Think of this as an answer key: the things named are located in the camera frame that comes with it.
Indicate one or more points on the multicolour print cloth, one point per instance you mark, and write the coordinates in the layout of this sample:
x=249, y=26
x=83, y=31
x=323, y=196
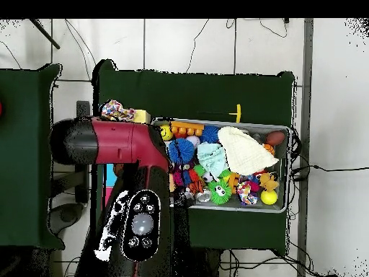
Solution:
x=116, y=110

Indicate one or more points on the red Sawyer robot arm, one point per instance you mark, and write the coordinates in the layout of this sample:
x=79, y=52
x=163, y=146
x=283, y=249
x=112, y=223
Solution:
x=115, y=141

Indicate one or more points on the wooden box with three holes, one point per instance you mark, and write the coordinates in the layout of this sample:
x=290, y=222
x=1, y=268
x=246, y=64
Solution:
x=142, y=117

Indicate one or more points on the shallow silver mesh bin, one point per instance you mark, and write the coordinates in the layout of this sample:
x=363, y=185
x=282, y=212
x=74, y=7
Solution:
x=282, y=179

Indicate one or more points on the large blue spiky ball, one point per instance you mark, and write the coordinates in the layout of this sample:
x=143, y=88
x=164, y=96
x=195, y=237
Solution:
x=184, y=151

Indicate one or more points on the white baseball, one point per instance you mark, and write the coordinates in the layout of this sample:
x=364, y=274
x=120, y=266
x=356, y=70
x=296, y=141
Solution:
x=193, y=140

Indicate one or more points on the yellow smiley face ball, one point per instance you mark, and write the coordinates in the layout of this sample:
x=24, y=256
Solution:
x=167, y=133

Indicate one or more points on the orange toy building brick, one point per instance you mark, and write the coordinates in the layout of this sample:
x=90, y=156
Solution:
x=186, y=127

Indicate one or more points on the light blue waffle cloth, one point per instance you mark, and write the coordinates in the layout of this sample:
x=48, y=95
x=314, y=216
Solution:
x=212, y=158

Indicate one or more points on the small blue spiky ball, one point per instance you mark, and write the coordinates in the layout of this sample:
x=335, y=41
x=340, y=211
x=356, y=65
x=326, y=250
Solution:
x=210, y=134

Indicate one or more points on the green spiky ball with eyes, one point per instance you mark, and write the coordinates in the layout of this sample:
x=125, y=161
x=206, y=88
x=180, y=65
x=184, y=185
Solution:
x=220, y=192

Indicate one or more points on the cream waffle cloth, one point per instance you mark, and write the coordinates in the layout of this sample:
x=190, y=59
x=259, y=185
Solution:
x=245, y=153

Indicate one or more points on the dark green table cloth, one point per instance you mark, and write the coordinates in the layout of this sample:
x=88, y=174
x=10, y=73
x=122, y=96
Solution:
x=26, y=187
x=187, y=92

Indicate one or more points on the brown plush toy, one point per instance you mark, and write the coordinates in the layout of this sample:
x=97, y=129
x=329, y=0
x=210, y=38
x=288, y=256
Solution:
x=268, y=181

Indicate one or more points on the black panel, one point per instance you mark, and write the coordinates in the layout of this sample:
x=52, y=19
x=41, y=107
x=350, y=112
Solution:
x=83, y=109

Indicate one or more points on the dark rounded stand base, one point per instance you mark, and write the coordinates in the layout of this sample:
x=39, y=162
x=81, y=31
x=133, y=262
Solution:
x=67, y=215

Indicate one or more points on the black rod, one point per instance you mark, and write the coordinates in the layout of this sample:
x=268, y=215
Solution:
x=46, y=34

